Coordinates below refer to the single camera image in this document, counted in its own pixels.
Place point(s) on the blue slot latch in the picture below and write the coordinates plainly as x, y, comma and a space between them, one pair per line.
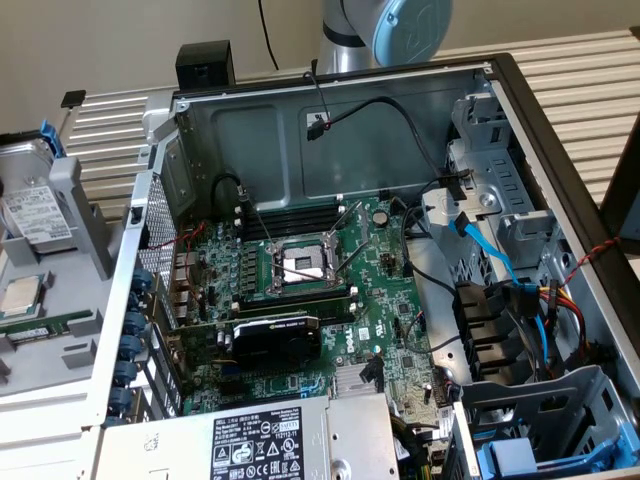
135, 323
121, 400
143, 278
126, 373
131, 347

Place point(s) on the dark brown panel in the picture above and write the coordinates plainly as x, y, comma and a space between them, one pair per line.
627, 200

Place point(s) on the coin battery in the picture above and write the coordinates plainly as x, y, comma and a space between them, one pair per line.
381, 217

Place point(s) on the small black box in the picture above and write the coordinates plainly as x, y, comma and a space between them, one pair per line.
205, 62

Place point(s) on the blue drive caddy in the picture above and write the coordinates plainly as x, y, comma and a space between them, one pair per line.
550, 395

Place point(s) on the silver CPU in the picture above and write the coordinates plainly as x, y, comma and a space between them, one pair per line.
20, 296

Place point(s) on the grey parts rack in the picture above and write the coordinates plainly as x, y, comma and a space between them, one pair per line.
80, 300

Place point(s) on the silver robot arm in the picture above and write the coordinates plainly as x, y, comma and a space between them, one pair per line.
340, 50

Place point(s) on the empty blue disk carrier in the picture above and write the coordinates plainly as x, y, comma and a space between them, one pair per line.
505, 455

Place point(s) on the CPU socket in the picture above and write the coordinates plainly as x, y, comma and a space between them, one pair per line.
300, 262

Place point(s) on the silver heat sink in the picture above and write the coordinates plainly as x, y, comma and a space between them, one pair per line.
347, 382

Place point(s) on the black plastic shroud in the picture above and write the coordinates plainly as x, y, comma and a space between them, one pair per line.
480, 325

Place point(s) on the open PC case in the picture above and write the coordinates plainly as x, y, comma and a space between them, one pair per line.
260, 150

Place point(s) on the hard disk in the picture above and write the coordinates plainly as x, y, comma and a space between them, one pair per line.
35, 215

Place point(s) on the green RAM stick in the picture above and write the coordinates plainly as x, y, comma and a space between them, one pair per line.
40, 327

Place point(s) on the metal socket cover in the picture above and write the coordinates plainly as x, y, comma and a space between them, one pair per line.
361, 220

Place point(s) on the green motherboard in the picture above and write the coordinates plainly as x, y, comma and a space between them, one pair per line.
380, 310

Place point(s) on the black graphics card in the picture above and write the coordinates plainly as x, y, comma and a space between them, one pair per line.
275, 342

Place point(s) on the grey power supply unit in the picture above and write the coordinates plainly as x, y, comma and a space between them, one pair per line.
360, 435

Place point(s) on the metal drive cage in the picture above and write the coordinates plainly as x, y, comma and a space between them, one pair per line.
500, 170

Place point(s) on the metal locking lever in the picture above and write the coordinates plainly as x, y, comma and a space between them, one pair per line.
352, 257
258, 220

